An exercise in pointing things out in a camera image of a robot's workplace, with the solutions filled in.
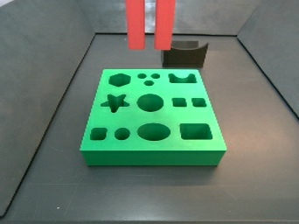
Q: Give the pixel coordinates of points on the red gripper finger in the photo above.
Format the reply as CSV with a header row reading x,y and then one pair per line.
x,y
164,12
135,16

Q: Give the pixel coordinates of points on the dark grey curved block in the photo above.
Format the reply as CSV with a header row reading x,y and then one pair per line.
x,y
184,55

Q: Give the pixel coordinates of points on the green shape sorter block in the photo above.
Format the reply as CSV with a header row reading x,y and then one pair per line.
x,y
152,119

